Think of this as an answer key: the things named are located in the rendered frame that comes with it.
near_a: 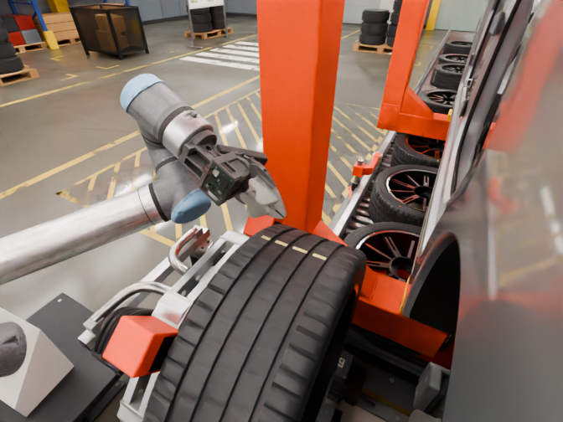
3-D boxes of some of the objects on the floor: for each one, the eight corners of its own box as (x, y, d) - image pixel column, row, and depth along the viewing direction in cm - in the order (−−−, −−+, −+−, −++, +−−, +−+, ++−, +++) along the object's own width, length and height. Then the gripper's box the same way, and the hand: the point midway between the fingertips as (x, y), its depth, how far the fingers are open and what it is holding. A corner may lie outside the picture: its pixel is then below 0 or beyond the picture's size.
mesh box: (121, 60, 686) (105, 9, 626) (85, 54, 734) (67, 7, 673) (150, 53, 747) (138, 6, 686) (116, 48, 794) (101, 3, 733)
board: (201, 48, 788) (186, -50, 666) (186, 47, 807) (169, -49, 685) (235, 39, 891) (227, -47, 770) (220, 38, 910) (211, -47, 788)
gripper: (172, 169, 56) (255, 247, 54) (188, 130, 51) (281, 214, 49) (202, 158, 63) (277, 227, 61) (219, 123, 58) (302, 197, 56)
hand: (281, 210), depth 57 cm, fingers closed
